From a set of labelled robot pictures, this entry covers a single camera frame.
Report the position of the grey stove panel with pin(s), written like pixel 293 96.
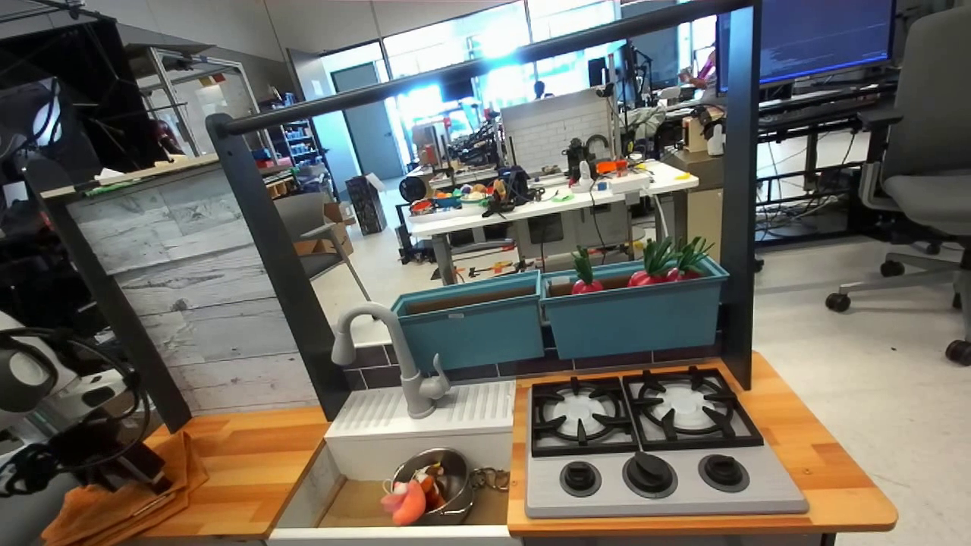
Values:
pixel 791 485

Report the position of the black burner grate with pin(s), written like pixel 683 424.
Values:
pixel 693 403
pixel 579 413

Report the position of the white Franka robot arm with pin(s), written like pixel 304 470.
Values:
pixel 47 403

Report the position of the black kitchen frame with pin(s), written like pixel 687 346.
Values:
pixel 737 200

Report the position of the computer monitor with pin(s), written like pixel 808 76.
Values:
pixel 821 39

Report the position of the black stove knob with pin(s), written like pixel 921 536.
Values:
pixel 649 474
pixel 579 477
pixel 722 470

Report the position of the white office desk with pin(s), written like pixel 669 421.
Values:
pixel 548 207

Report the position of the brown and white plush toy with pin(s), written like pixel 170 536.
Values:
pixel 439 474

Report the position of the teal planter box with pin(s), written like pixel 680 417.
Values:
pixel 637 320
pixel 470 328

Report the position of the black office desk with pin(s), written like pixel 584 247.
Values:
pixel 821 132

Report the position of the black bin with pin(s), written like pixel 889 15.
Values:
pixel 366 207

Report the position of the black panel edge post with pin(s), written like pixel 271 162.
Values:
pixel 108 297

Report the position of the grey wood-look back panel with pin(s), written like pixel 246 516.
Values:
pixel 201 262

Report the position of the silver metal pot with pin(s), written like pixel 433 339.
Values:
pixel 458 474

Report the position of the white metal shelf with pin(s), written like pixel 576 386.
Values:
pixel 201 102

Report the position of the grey toy faucet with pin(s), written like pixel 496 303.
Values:
pixel 412 373

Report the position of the white toy sink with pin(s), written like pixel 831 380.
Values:
pixel 425 424

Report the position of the grey board panel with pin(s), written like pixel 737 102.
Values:
pixel 556 132

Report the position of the orange plush toy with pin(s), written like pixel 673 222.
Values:
pixel 421 500

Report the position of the red toy vegetable bunch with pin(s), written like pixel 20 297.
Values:
pixel 655 268

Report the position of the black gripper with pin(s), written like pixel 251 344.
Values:
pixel 108 439

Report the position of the pink plush toy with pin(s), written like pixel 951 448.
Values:
pixel 394 500

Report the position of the black equipment rack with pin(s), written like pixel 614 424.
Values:
pixel 101 102

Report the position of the tan cardboard box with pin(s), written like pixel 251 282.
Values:
pixel 701 217

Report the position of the orange terry towel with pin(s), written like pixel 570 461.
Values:
pixel 122 511

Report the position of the small grey chair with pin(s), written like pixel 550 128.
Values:
pixel 306 217

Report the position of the grey office chair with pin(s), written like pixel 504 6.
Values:
pixel 930 151

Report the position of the wooden toy kitchen unit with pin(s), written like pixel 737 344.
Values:
pixel 828 474

